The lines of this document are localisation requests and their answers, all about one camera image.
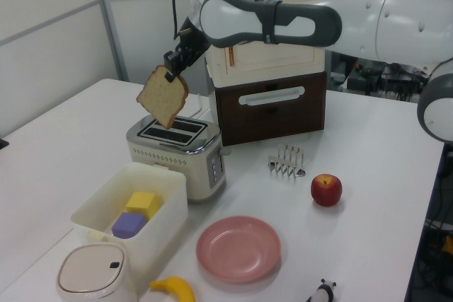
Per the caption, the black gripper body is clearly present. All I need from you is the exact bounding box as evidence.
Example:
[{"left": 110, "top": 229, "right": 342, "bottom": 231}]
[{"left": 174, "top": 15, "right": 212, "bottom": 70}]

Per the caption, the brown bread slice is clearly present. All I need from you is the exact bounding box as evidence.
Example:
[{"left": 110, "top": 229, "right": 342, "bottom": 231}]
[{"left": 136, "top": 64, "right": 190, "bottom": 131}]

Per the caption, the cream silver two-slot toaster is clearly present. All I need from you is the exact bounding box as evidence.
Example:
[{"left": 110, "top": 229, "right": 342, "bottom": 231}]
[{"left": 125, "top": 114, "right": 231, "bottom": 204}]

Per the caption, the cream toy kitchen cabinet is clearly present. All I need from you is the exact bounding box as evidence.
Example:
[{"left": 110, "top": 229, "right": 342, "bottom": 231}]
[{"left": 190, "top": 0, "right": 327, "bottom": 89}]

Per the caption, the dark brown wooden drawer box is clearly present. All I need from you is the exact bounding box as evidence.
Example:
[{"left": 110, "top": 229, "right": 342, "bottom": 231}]
[{"left": 214, "top": 69, "right": 327, "bottom": 147}]

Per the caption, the yellow cube block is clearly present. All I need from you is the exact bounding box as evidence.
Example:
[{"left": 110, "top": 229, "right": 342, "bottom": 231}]
[{"left": 125, "top": 191, "right": 161, "bottom": 219}]

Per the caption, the white plastic storage container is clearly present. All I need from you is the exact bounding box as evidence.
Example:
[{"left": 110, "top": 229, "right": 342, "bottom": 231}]
[{"left": 70, "top": 161, "right": 189, "bottom": 299}]

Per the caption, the silver metal toast rack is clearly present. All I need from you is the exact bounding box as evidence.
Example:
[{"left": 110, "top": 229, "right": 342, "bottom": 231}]
[{"left": 267, "top": 144, "right": 307, "bottom": 180}]

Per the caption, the purple cube block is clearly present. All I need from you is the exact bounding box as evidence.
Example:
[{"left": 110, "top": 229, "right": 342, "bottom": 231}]
[{"left": 110, "top": 211, "right": 147, "bottom": 240}]

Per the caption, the grey electronics box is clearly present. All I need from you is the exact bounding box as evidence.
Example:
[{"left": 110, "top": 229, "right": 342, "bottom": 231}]
[{"left": 347, "top": 62, "right": 387, "bottom": 95}]

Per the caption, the pink plate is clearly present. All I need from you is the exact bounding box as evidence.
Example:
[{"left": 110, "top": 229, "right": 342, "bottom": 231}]
[{"left": 195, "top": 215, "right": 283, "bottom": 284}]

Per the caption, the red apple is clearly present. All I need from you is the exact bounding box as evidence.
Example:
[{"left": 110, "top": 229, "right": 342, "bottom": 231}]
[{"left": 310, "top": 173, "right": 343, "bottom": 208}]

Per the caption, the white lidded mini bin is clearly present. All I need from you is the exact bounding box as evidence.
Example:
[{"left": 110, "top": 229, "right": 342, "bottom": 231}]
[{"left": 55, "top": 241, "right": 137, "bottom": 302}]

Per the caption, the yellow banana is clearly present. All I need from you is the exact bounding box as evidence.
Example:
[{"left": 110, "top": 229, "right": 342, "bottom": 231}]
[{"left": 149, "top": 275, "right": 197, "bottom": 302}]

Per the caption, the panda figure toy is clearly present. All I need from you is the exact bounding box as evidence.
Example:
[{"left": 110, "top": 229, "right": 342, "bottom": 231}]
[{"left": 306, "top": 278, "right": 338, "bottom": 302}]

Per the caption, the white toaster power cord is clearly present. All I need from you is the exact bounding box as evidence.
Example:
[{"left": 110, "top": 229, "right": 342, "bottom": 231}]
[{"left": 189, "top": 93, "right": 210, "bottom": 120}]

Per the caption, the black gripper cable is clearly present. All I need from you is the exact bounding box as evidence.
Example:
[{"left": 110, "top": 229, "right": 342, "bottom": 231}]
[{"left": 171, "top": 0, "right": 214, "bottom": 40}]

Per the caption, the grey metal partition post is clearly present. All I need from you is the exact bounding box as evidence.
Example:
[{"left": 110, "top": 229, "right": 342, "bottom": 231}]
[{"left": 89, "top": 0, "right": 129, "bottom": 82}]

